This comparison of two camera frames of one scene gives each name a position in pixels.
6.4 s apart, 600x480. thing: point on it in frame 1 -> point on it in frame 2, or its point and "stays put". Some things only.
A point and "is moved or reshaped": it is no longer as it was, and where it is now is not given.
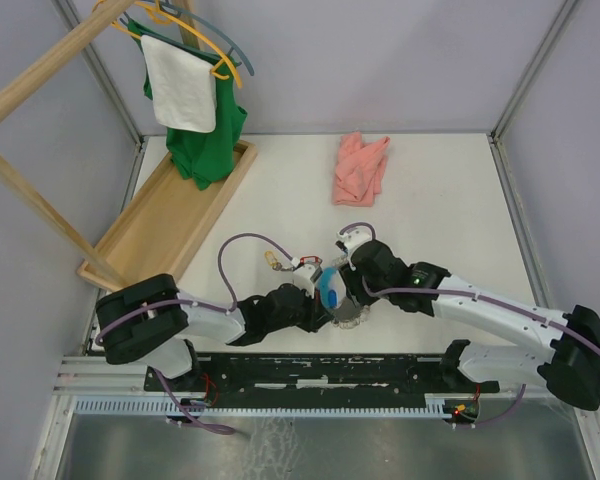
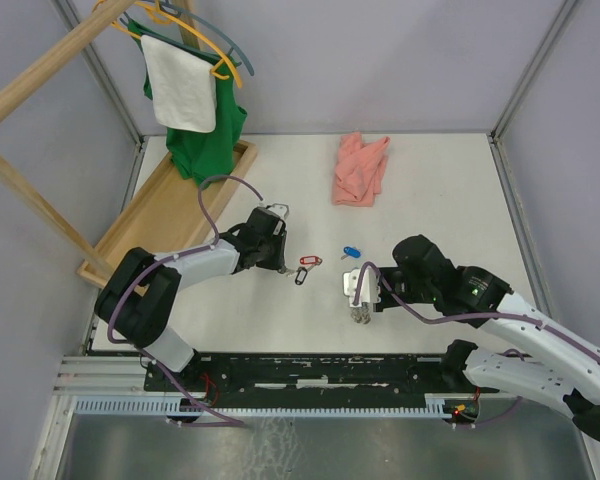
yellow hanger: (165, 17) stays put
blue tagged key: (332, 298) is moved or reshaped
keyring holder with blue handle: (346, 312) is moved or reshaped
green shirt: (200, 156) stays put
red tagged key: (317, 259) stays put
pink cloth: (360, 168) stays put
